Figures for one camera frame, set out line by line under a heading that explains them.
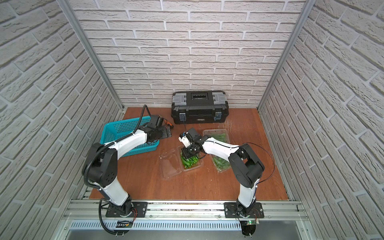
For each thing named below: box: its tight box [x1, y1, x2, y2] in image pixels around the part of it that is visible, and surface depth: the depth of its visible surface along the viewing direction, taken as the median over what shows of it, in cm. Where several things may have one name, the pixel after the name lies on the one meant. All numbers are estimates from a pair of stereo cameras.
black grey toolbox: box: [171, 90, 230, 124], surface depth 102 cm
